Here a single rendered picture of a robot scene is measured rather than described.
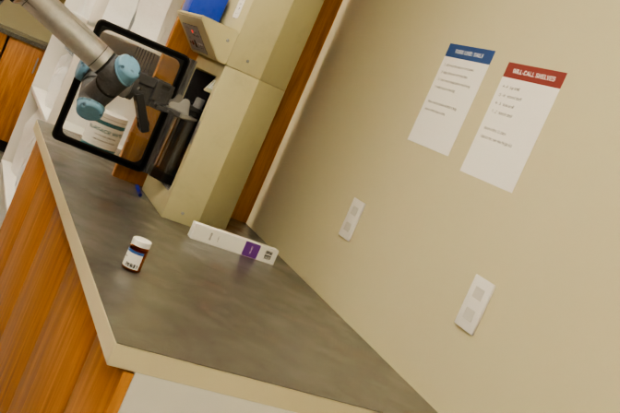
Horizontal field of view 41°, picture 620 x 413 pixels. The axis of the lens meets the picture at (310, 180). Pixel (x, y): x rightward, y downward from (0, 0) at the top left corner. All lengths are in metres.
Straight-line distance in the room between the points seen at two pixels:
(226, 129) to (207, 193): 0.19
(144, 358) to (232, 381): 0.16
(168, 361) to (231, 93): 1.15
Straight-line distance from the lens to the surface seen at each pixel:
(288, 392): 1.47
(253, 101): 2.40
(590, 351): 1.53
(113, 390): 1.39
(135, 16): 3.71
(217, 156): 2.39
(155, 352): 1.37
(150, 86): 2.44
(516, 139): 1.84
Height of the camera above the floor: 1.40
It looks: 5 degrees down
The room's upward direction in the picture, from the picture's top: 24 degrees clockwise
